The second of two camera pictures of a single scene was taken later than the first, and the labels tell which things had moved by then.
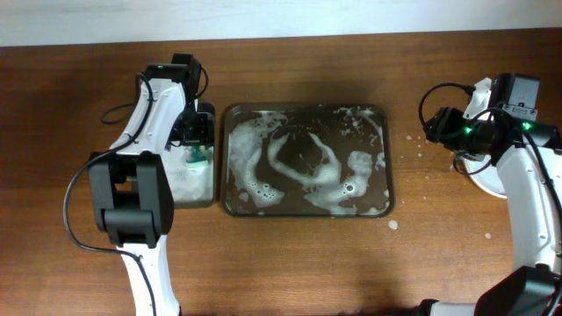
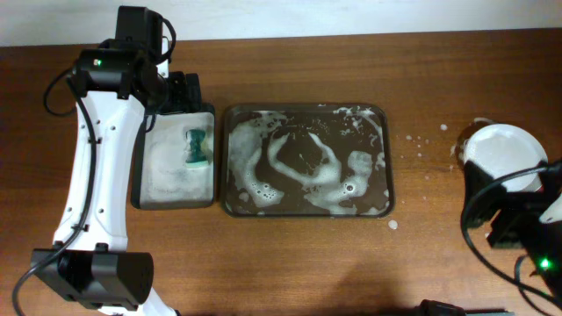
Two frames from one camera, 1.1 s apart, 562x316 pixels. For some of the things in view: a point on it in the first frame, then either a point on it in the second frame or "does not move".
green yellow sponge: (198, 157) does not move
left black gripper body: (193, 132) -> (183, 94)
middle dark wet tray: (306, 161) does not move
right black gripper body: (442, 125) -> (476, 193)
